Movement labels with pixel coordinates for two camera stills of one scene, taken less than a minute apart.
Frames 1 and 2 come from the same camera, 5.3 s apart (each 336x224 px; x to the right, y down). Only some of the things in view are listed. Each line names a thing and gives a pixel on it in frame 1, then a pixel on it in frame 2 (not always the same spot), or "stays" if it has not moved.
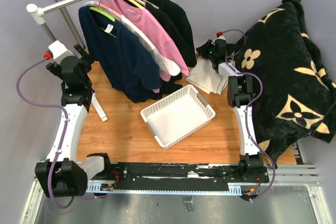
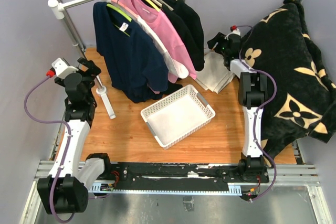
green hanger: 104,13 -> 121,13
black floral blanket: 294,88 stays
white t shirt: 164,64 -> 178,70
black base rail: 206,178 stays
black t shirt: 168,85 -> 180,12
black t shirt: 177,17 -> 186,17
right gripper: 203,50 -> 220,38
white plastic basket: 173,117 stays
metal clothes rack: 39,12 -> 57,10
